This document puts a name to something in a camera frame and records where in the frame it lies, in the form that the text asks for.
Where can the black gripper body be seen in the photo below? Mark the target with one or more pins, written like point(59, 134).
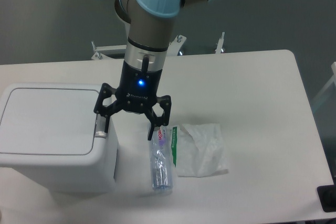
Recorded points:
point(136, 92)

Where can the white push-lid trash can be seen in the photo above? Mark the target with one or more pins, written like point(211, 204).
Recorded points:
point(50, 134)

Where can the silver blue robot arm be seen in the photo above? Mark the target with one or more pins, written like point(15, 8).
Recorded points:
point(150, 27)

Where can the clear plastic water bottle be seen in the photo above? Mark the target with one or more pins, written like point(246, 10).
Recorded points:
point(160, 161)

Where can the clear plastic bag green strip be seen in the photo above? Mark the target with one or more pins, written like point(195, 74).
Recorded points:
point(198, 150)

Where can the black device table corner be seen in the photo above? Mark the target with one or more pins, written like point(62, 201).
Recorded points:
point(327, 197)

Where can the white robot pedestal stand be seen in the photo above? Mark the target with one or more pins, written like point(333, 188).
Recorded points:
point(175, 49)

